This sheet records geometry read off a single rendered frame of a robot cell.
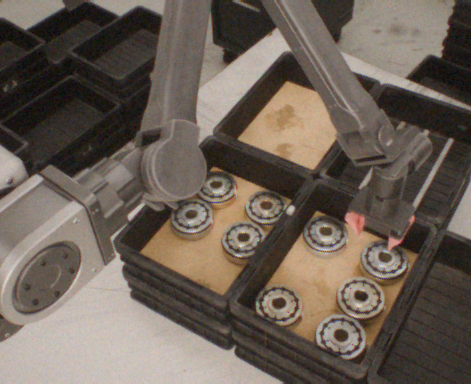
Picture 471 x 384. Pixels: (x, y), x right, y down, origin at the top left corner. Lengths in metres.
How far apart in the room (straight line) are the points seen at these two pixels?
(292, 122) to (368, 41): 1.81
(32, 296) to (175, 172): 0.22
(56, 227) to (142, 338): 0.87
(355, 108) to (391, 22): 2.70
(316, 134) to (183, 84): 0.95
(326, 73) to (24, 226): 0.51
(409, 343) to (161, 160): 0.79
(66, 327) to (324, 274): 0.62
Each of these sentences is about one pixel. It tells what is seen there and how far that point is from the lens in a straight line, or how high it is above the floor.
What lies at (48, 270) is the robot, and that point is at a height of 1.46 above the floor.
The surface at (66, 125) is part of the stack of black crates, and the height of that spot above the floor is 0.38.
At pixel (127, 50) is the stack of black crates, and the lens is 2.66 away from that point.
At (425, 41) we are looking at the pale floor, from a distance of 3.58.
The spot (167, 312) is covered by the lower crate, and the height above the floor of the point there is 0.73.
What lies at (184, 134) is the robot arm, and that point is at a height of 1.49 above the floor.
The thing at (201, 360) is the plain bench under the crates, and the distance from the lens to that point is 1.48.
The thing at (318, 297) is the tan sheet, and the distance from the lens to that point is 1.40.
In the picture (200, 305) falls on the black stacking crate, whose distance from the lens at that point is 1.37.
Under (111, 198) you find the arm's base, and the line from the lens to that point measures 0.74.
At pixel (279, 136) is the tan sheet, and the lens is 1.72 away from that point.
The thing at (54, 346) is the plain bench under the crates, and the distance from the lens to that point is 1.56.
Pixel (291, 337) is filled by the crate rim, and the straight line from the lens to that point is 1.24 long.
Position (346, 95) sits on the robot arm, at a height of 1.38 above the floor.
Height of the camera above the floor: 2.02
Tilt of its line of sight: 49 degrees down
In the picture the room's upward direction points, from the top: 3 degrees counter-clockwise
